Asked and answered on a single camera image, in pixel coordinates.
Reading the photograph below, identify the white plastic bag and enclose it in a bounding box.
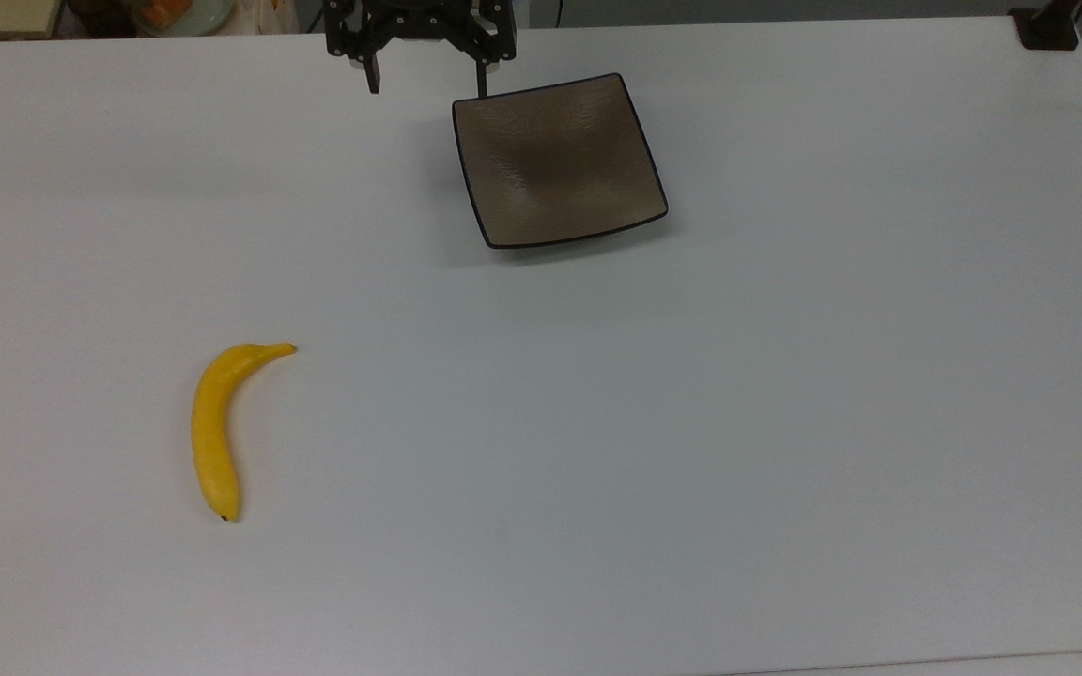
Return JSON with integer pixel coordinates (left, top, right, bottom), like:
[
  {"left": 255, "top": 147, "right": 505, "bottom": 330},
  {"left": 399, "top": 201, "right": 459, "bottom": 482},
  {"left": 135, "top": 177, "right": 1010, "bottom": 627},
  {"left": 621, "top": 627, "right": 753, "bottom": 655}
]
[{"left": 235, "top": 0, "right": 301, "bottom": 36}]

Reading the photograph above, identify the yellow banana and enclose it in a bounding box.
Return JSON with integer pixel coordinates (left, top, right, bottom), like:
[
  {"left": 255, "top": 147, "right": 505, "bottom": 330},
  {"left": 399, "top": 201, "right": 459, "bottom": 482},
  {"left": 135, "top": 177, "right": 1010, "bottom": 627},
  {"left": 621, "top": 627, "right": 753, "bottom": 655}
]
[{"left": 190, "top": 343, "right": 298, "bottom": 523}]

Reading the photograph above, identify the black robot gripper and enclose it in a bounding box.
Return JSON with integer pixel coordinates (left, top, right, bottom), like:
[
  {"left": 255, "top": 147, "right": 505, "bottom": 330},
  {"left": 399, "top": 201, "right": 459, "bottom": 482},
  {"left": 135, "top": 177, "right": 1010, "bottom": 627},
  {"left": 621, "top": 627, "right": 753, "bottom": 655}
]
[{"left": 323, "top": 0, "right": 516, "bottom": 99}]

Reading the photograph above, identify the square brown ceramic plate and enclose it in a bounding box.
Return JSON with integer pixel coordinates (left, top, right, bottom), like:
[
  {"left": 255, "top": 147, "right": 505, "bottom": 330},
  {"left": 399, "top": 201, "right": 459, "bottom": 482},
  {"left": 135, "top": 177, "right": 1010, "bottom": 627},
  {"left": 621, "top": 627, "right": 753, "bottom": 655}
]
[{"left": 452, "top": 73, "right": 670, "bottom": 250}]

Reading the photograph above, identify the pale green bowl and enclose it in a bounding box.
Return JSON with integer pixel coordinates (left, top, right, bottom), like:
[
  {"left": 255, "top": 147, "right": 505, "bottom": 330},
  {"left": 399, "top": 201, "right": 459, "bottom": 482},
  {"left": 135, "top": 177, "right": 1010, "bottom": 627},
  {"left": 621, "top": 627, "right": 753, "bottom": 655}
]
[{"left": 131, "top": 0, "right": 235, "bottom": 38}]

